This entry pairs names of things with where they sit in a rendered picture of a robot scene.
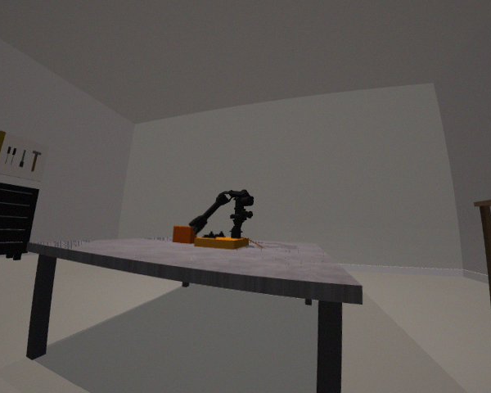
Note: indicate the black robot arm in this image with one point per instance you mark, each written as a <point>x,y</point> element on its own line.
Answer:
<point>242,198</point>

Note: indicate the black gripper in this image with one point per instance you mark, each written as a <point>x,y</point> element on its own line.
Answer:
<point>237,218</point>

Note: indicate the orange flat deck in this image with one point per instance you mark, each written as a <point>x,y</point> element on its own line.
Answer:
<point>220,241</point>

